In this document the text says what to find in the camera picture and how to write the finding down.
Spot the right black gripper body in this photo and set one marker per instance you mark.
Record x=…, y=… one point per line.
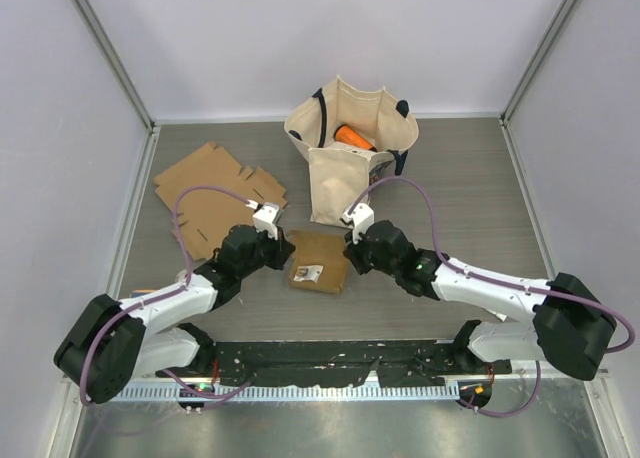
x=365, y=259

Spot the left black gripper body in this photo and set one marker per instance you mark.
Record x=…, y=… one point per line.
x=268, y=252

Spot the brown cardboard box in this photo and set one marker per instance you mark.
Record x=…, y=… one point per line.
x=314, y=248

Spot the white snack packet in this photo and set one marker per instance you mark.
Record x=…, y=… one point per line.
x=308, y=273

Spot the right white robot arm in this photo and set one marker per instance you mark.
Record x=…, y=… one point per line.
x=558, y=321

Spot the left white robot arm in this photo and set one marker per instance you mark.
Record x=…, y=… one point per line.
x=114, y=341

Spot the yellow blue snack box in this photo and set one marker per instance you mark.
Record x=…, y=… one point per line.
x=140, y=292

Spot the beige canvas tote bag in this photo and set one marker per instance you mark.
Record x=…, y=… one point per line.
x=339, y=173

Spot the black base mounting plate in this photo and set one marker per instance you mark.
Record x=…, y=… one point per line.
x=339, y=364

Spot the orange bottle in bag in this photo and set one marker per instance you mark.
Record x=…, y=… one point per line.
x=347, y=135

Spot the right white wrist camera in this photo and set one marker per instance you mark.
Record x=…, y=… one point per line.
x=359, y=220

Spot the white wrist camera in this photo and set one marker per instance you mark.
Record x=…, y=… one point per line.
x=265, y=217
x=359, y=220

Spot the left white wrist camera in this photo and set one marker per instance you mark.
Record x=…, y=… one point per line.
x=265, y=217

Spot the slotted cable duct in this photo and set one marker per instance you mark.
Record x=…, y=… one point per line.
x=370, y=390

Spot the left aluminium frame post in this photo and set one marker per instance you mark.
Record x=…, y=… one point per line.
x=105, y=46

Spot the aluminium frame post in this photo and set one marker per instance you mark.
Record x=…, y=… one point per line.
x=551, y=35
x=105, y=46

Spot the right aluminium frame post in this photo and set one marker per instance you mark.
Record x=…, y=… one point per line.
x=551, y=35

